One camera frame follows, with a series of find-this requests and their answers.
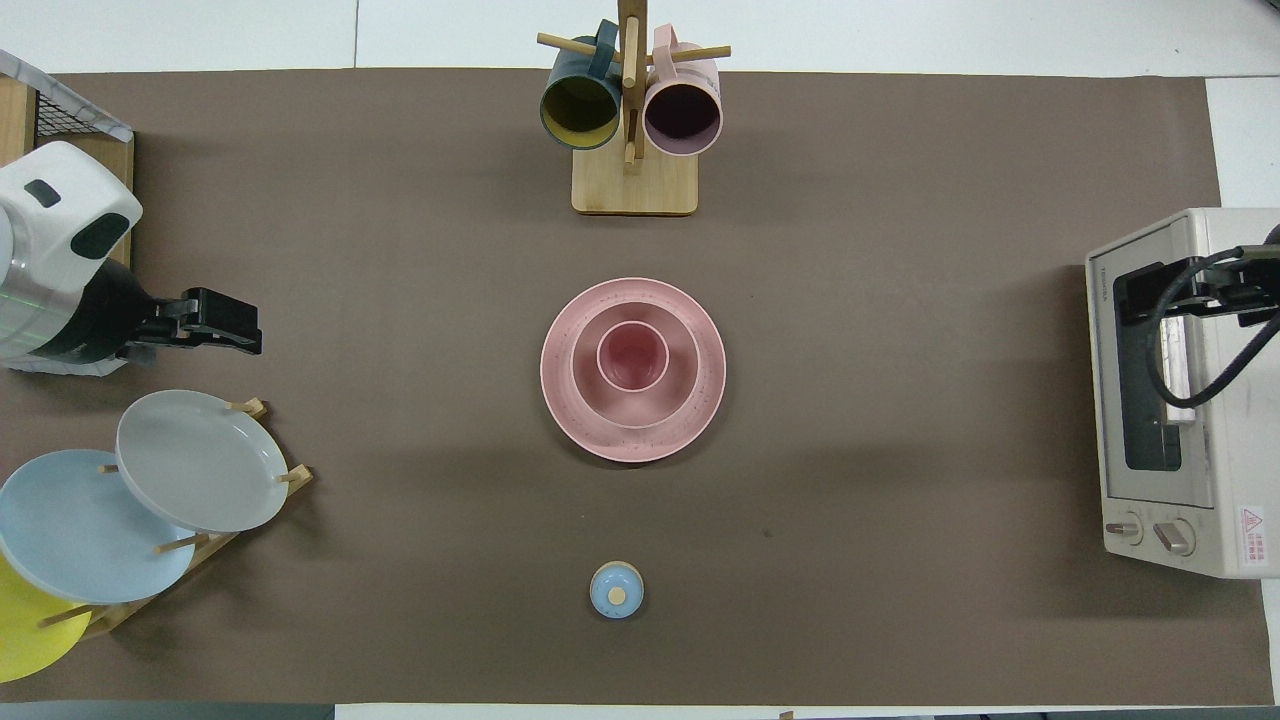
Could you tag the brown table mat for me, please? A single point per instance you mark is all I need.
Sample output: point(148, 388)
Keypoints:
point(900, 400)

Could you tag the pink cup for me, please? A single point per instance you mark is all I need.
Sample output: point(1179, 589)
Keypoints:
point(633, 355)

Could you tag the wooden plate rack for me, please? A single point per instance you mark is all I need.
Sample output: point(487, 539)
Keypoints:
point(297, 478)

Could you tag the pink plate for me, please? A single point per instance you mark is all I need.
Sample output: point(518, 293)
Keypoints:
point(565, 400)

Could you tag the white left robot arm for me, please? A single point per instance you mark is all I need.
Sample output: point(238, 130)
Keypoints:
point(55, 230)

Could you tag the pink mug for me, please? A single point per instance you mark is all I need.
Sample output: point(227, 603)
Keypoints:
point(683, 115)

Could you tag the white patterned cloth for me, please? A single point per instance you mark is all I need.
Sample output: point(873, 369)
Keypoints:
point(70, 95)

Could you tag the beige toaster oven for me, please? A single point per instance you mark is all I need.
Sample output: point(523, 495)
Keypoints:
point(1230, 470)

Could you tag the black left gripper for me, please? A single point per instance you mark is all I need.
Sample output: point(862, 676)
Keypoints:
point(110, 320)

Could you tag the pink bowl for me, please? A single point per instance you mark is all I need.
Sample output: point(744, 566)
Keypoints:
point(635, 408)

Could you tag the dark teal mug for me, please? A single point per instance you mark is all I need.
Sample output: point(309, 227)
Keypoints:
point(580, 105)

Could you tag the light blue plate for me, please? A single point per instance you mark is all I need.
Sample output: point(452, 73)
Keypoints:
point(80, 530)

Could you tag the grey plate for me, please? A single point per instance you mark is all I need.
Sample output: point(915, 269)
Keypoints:
point(200, 460)

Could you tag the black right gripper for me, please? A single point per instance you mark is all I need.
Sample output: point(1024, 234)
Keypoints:
point(1255, 295)

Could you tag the blue lid with wooden knob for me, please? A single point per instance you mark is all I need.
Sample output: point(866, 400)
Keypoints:
point(616, 590)

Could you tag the wooden mug tree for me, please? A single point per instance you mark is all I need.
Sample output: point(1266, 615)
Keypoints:
point(635, 185)

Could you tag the yellow plate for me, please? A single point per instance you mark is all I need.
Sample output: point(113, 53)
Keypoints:
point(30, 640)

